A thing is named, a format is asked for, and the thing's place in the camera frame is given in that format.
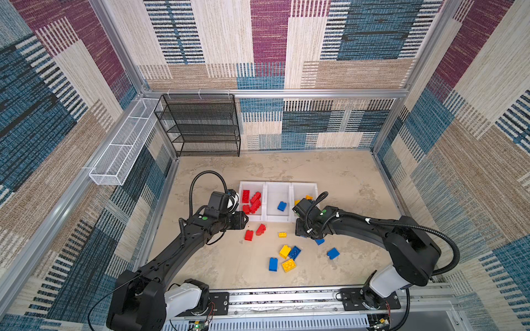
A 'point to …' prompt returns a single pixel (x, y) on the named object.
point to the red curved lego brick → (261, 229)
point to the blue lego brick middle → (319, 241)
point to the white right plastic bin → (299, 191)
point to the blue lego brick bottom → (295, 253)
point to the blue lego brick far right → (332, 253)
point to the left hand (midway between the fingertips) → (243, 215)
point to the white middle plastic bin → (275, 192)
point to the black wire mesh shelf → (201, 125)
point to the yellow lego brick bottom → (285, 251)
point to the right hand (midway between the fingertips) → (304, 233)
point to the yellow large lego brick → (297, 202)
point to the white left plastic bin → (252, 200)
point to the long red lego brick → (246, 196)
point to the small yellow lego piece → (282, 235)
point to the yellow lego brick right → (308, 198)
